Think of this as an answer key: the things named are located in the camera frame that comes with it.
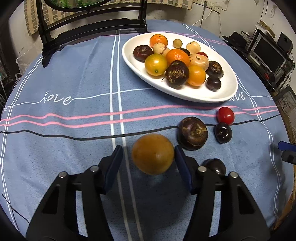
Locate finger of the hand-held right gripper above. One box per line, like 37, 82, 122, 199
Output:
282, 150, 296, 165
277, 141, 296, 151

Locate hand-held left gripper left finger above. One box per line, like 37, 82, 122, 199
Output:
25, 145, 124, 241

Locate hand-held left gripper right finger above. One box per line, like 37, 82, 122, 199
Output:
174, 145, 271, 241

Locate tan round fruit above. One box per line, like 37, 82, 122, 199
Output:
132, 133, 174, 175

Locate dark brown water chestnut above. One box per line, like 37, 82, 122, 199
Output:
177, 117, 209, 151
133, 45, 154, 62
205, 60, 224, 78
165, 61, 190, 89

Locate small dark plum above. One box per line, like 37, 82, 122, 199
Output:
214, 122, 233, 144

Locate white plate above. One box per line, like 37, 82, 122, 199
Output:
122, 32, 238, 103

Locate beige round fruit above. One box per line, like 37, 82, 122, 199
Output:
186, 41, 201, 53
153, 43, 171, 57
188, 54, 209, 71

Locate yellow-green round fruit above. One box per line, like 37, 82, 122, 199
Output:
145, 53, 168, 77

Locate orange mandarin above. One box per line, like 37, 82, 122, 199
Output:
166, 49, 190, 66
149, 34, 168, 48

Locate blue striped tablecloth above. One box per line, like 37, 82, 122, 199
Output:
0, 20, 295, 241

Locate black speaker and monitor shelf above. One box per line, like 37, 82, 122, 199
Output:
222, 32, 296, 93

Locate computer monitor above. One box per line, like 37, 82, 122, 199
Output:
251, 36, 287, 72

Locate black speaker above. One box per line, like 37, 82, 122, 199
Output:
276, 32, 293, 50

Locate black hat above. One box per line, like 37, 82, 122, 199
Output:
222, 32, 247, 47

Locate yellow cardboard box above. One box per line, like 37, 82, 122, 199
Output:
255, 21, 277, 39

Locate clear plastic container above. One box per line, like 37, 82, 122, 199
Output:
16, 52, 31, 77

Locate white power cable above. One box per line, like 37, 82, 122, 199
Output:
192, 7, 213, 26

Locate white wall socket row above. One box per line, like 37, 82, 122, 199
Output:
203, 0, 222, 13

